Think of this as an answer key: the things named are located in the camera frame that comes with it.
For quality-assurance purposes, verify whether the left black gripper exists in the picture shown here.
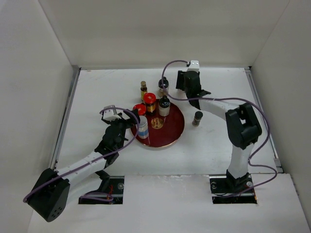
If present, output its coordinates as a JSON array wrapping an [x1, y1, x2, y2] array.
[[106, 108, 139, 150]]

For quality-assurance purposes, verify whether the peppercorn jar blue label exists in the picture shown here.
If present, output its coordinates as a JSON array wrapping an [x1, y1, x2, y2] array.
[[138, 116, 149, 139]]

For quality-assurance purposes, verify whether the black-cap clear spice bottle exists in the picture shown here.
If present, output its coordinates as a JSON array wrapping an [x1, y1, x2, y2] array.
[[158, 95, 170, 117]]

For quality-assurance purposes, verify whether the red-lid chili sauce jar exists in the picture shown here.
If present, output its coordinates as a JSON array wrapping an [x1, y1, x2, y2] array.
[[133, 103, 147, 116]]

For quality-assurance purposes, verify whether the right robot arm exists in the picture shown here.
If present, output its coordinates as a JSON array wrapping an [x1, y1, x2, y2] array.
[[176, 71, 262, 192]]

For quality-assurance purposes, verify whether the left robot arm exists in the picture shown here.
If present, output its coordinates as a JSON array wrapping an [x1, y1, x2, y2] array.
[[23, 105, 140, 222]]

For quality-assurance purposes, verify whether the small dark-cap brown spice jar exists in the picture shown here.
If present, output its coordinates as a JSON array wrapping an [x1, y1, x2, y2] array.
[[192, 111, 203, 126]]

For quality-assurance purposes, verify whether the small yellow-label oil bottle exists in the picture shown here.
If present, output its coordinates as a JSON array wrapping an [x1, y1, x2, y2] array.
[[140, 81, 148, 101]]

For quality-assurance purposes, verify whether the round red lacquer tray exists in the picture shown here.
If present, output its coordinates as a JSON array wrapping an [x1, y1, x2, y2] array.
[[136, 101, 185, 148]]

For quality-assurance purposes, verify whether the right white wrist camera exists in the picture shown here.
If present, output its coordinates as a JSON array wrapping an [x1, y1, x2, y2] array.
[[187, 60, 200, 73]]

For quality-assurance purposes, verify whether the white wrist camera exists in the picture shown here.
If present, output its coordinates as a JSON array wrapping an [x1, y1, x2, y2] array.
[[101, 105, 121, 121], [187, 60, 200, 73]]

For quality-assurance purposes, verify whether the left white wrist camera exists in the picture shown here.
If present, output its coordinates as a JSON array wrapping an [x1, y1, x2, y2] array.
[[101, 105, 121, 121]]

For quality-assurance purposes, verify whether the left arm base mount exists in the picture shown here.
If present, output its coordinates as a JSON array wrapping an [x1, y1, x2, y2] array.
[[78, 170, 125, 205]]

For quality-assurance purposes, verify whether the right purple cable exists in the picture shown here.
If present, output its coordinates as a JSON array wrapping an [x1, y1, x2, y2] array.
[[161, 59, 278, 197]]

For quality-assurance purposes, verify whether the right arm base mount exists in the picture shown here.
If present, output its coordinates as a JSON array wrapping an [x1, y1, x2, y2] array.
[[209, 175, 257, 204]]

